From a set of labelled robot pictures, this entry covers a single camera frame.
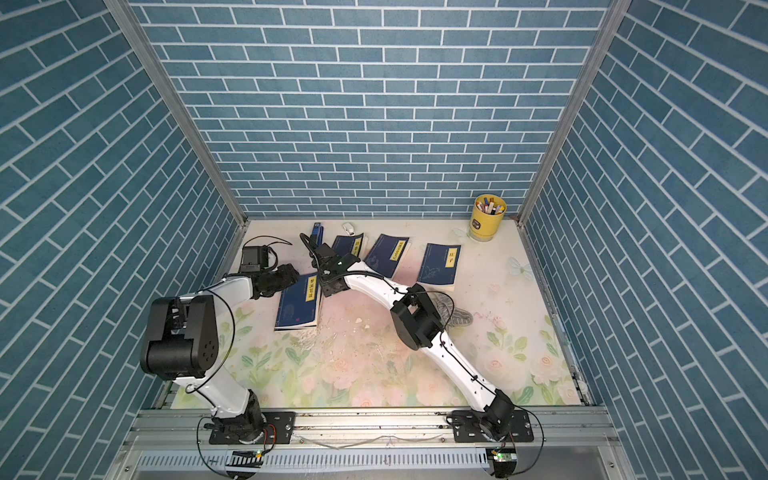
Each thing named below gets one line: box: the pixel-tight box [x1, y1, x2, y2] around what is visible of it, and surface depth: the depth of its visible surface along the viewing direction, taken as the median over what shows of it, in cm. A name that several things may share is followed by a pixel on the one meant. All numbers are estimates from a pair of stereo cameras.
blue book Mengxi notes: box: [274, 272, 321, 331], surface depth 94 cm
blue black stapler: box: [310, 222, 324, 245], surface depth 118 cm
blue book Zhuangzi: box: [416, 243, 462, 291], surface depth 107 cm
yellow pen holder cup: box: [468, 194, 507, 243], surface depth 110 cm
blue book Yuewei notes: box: [364, 233, 410, 278], surface depth 111 cm
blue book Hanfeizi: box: [332, 233, 363, 257], surface depth 113 cm
